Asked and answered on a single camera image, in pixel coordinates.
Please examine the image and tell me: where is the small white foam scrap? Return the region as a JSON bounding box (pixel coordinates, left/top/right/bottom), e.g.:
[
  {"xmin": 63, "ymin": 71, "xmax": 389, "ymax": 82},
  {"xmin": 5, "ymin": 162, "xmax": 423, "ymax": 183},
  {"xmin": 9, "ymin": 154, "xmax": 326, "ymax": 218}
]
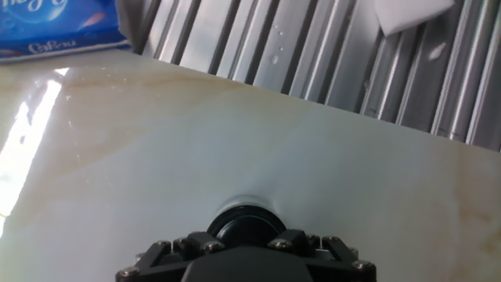
[{"xmin": 428, "ymin": 42, "xmax": 448, "ymax": 62}]

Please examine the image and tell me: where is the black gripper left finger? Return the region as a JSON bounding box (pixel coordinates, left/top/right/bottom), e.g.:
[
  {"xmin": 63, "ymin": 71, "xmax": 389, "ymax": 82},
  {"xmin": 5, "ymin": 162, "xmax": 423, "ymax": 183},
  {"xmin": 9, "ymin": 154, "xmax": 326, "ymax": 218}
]
[{"xmin": 115, "ymin": 230, "xmax": 226, "ymax": 282}]

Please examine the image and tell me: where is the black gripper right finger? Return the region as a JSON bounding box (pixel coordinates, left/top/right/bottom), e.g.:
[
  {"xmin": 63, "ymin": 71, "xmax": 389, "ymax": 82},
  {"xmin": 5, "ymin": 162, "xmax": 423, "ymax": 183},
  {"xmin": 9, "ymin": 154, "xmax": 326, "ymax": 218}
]
[{"xmin": 268, "ymin": 229, "xmax": 377, "ymax": 282}]

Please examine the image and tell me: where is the blue tissue pack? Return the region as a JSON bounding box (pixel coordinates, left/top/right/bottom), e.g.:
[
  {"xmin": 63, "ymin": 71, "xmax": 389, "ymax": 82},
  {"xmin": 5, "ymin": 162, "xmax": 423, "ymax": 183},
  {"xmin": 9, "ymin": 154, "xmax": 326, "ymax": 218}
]
[{"xmin": 0, "ymin": 0, "xmax": 132, "ymax": 63}]

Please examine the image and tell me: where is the white marble pattern slab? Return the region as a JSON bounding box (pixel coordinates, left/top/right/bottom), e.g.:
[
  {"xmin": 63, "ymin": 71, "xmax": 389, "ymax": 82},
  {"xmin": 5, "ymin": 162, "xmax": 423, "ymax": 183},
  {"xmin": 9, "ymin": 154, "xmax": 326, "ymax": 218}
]
[{"xmin": 0, "ymin": 49, "xmax": 501, "ymax": 282}]

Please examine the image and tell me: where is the clear glass jar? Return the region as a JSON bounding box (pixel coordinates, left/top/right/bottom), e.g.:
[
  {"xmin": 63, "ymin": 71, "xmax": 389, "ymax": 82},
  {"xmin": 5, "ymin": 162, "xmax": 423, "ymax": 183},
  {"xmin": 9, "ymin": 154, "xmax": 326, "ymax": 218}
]
[{"xmin": 213, "ymin": 194, "xmax": 281, "ymax": 220}]

